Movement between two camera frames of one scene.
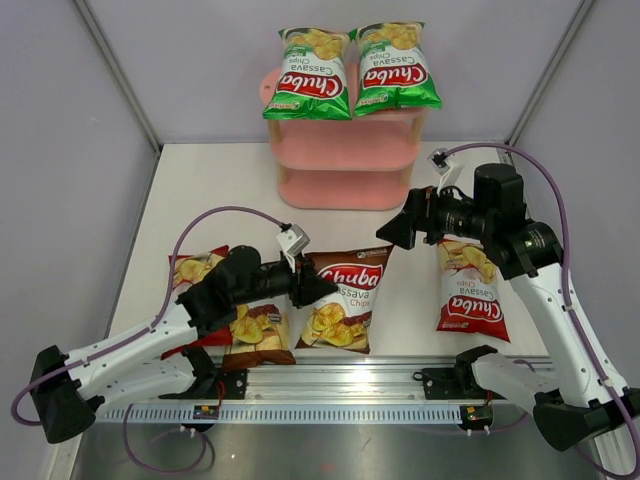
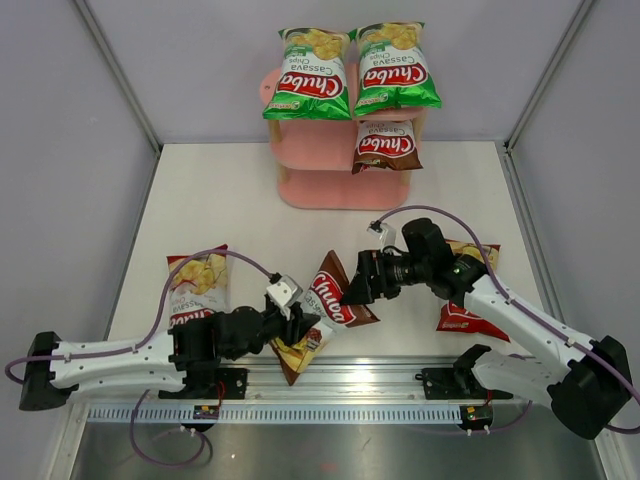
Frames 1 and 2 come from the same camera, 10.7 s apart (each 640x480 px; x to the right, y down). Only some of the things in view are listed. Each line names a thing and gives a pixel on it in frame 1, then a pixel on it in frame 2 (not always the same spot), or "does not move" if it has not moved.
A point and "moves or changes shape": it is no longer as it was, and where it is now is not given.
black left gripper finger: [307, 287] → [300, 324]
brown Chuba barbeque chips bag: [341, 319] → [386, 144]
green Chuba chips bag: [393, 69] does not move
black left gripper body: [276, 280] → [275, 324]
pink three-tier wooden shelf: [363, 163] does not move
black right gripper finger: [404, 228] → [360, 290]
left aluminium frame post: [121, 75] does not move
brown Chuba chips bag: [261, 335] moves or changes shape
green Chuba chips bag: [313, 83] does not move
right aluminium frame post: [578, 21] does not move
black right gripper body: [447, 216] → [395, 272]
